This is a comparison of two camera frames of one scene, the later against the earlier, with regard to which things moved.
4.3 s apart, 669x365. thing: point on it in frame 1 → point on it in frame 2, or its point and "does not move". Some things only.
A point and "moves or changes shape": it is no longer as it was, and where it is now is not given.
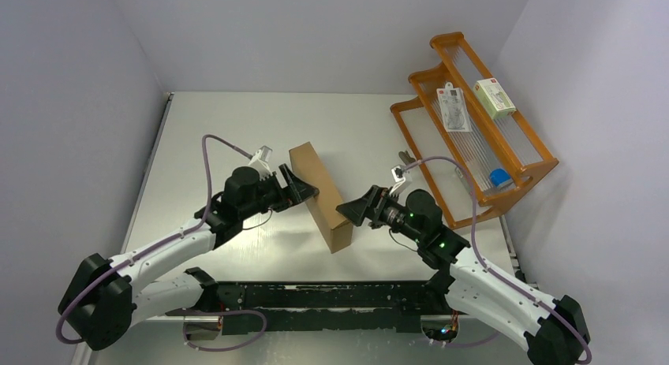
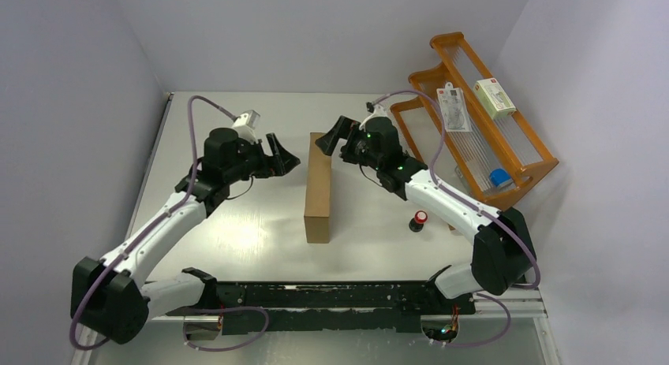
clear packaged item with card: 454,109 does not move
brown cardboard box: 336,229 moves or changes shape
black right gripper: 371,205 → 341,129
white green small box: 494,98 does not move
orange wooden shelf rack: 469,141 does not move
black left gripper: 299,191 → 283,160
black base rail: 254,306 does not move
